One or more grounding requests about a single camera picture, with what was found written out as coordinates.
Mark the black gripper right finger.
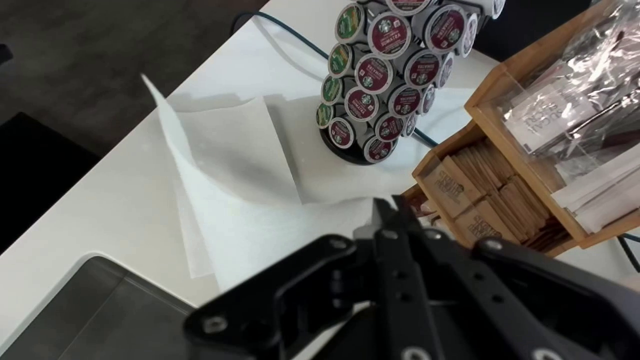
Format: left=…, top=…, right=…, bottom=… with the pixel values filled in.
left=394, top=195, right=640, bottom=360

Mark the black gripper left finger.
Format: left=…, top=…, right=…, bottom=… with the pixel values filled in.
left=184, top=195, right=442, bottom=360

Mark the torn paper towel sheet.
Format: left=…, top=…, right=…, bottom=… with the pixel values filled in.
left=142, top=78, right=372, bottom=288

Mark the wooden condiment organizer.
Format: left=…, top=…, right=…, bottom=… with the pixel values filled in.
left=413, top=0, right=640, bottom=254

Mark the coffee pod carousel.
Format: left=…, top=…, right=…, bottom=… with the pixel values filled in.
left=316, top=0, right=506, bottom=165

